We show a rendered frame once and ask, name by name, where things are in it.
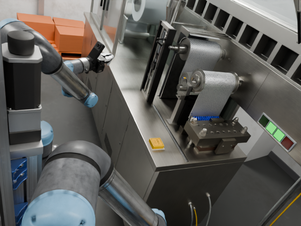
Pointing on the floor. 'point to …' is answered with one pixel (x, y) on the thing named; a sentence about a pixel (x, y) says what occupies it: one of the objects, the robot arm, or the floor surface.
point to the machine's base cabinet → (162, 182)
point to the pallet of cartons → (58, 32)
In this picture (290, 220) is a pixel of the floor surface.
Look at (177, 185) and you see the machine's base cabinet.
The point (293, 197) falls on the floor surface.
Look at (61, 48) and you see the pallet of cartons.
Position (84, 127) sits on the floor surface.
